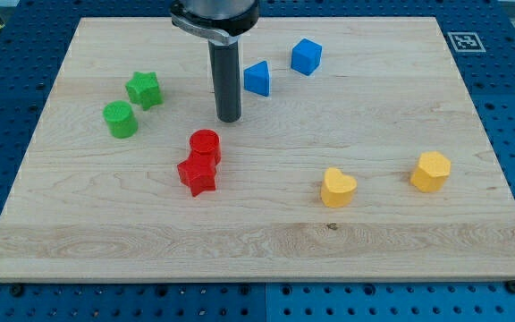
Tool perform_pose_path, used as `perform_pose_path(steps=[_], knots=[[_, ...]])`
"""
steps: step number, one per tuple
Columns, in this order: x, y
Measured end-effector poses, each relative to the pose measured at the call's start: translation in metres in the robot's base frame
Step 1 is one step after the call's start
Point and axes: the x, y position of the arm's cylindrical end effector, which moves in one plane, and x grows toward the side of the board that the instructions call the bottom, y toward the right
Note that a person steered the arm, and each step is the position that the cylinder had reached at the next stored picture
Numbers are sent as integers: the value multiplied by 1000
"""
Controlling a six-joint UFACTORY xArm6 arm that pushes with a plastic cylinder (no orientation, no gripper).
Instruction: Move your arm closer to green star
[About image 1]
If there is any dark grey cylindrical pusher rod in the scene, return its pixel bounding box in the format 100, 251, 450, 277
208, 42, 241, 123

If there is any white fiducial marker tag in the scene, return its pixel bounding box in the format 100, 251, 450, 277
447, 31, 485, 53

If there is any green star block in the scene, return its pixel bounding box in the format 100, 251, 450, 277
125, 72, 164, 110

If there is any blue cube block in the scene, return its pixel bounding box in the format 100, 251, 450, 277
291, 38, 323, 76

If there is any yellow hexagon block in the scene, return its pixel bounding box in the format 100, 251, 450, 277
409, 151, 452, 192

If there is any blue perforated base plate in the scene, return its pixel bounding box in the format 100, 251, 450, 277
0, 0, 515, 321

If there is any light wooden board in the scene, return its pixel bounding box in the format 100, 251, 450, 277
0, 17, 515, 284

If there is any red cylinder block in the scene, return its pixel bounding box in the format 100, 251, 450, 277
190, 129, 222, 165

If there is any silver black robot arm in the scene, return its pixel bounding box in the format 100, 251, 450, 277
169, 0, 260, 123

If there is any green cylinder block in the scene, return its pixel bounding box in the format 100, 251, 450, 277
103, 100, 138, 139

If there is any yellow heart block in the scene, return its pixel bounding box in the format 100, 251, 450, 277
320, 167, 358, 208

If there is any blue triangle block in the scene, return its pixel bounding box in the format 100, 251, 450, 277
243, 61, 271, 97

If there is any red star block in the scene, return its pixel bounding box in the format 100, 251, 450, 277
177, 152, 216, 197

